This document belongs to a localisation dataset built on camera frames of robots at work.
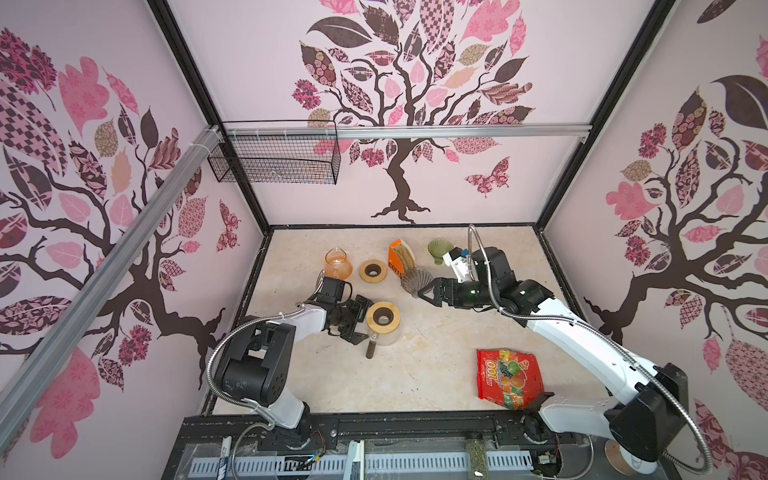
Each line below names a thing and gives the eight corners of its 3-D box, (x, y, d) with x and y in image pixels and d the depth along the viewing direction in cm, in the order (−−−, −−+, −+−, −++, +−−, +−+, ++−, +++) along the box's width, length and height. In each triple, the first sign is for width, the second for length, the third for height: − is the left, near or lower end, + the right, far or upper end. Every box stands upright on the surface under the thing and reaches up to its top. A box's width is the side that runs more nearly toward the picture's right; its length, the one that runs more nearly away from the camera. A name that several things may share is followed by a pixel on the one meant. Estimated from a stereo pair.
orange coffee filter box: (401, 280, 105) (401, 265, 98) (385, 262, 110) (384, 246, 103) (417, 271, 108) (418, 255, 101) (400, 253, 113) (401, 238, 106)
